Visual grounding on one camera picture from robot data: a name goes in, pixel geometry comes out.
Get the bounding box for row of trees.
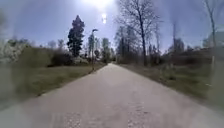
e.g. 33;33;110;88
85;33;117;65

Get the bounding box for street lamp pole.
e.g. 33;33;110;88
90;28;99;73

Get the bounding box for pale gravel path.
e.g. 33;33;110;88
0;62;224;128

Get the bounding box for tall bare tree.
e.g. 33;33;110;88
117;0;163;67

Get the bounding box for dark conifer tree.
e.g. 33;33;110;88
66;14;86;58

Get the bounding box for grass verge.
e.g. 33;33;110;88
117;62;224;110
0;62;108;111

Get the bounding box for low bushes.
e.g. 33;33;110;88
146;37;224;68
0;37;90;68

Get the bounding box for thin bare tree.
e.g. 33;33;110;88
201;0;224;48

